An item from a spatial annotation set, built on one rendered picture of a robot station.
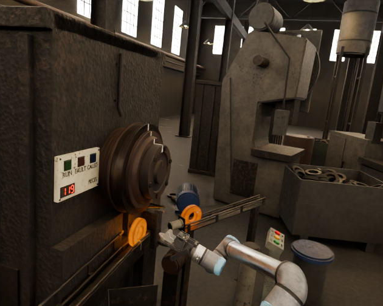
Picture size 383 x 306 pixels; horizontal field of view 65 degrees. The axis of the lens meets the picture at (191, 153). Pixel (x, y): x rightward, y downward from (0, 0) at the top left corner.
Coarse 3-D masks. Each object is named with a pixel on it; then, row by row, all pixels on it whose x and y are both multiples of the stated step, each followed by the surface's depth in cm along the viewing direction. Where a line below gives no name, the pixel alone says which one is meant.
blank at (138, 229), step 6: (138, 222) 164; (144, 222) 170; (132, 228) 161; (138, 228) 164; (144, 228) 172; (132, 234) 160; (138, 234) 171; (144, 234) 173; (132, 240) 161; (138, 240) 166
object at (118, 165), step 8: (136, 128) 146; (144, 128) 147; (152, 128) 156; (128, 136) 141; (136, 136) 141; (160, 136) 168; (120, 144) 138; (128, 144) 136; (120, 152) 136; (128, 152) 136; (112, 160) 136; (120, 160) 135; (112, 168) 136; (120, 168) 134; (112, 176) 136; (120, 176) 133; (112, 184) 137; (120, 184) 134; (112, 192) 139; (120, 192) 136; (120, 200) 140; (120, 208) 147; (128, 208) 144; (136, 208) 153; (144, 208) 162
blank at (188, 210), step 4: (188, 208) 200; (192, 208) 202; (196, 208) 204; (184, 212) 199; (188, 212) 200; (196, 212) 205; (200, 212) 207; (184, 216) 199; (188, 216) 201; (196, 216) 206; (200, 216) 208; (188, 220) 202; (192, 220) 206; (192, 224) 205
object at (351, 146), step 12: (336, 132) 522; (348, 132) 528; (336, 144) 517; (348, 144) 480; (360, 144) 450; (372, 144) 435; (336, 156) 514; (348, 156) 478; (360, 156) 448; (372, 156) 439; (348, 168) 475; (360, 168) 445
